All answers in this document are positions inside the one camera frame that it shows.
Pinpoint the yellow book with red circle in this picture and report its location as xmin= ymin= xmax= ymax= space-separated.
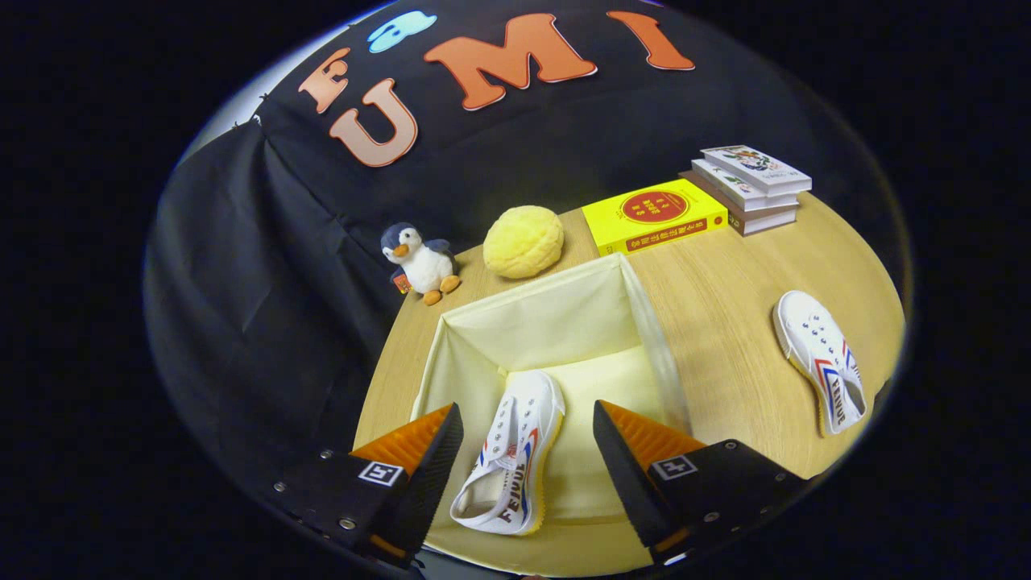
xmin=581 ymin=178 xmax=730 ymax=258

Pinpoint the yellow round plush ball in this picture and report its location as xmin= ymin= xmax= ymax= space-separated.
xmin=482 ymin=205 xmax=565 ymax=280

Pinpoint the white canvas shoe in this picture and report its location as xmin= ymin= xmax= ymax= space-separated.
xmin=772 ymin=290 xmax=870 ymax=437
xmin=449 ymin=370 xmax=566 ymax=537

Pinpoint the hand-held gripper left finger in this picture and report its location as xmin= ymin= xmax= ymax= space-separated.
xmin=272 ymin=403 xmax=466 ymax=569

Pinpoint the penguin plush toy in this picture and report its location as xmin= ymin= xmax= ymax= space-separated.
xmin=380 ymin=222 xmax=462 ymax=307

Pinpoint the white illustrated cover book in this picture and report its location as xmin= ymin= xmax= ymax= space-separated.
xmin=700 ymin=144 xmax=813 ymax=197

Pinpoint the brown cover book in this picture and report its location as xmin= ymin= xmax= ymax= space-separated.
xmin=678 ymin=170 xmax=800 ymax=237

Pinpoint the beige fabric storage box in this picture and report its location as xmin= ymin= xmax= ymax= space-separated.
xmin=409 ymin=253 xmax=694 ymax=577

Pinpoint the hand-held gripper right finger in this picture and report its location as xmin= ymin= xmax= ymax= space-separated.
xmin=592 ymin=400 xmax=806 ymax=566

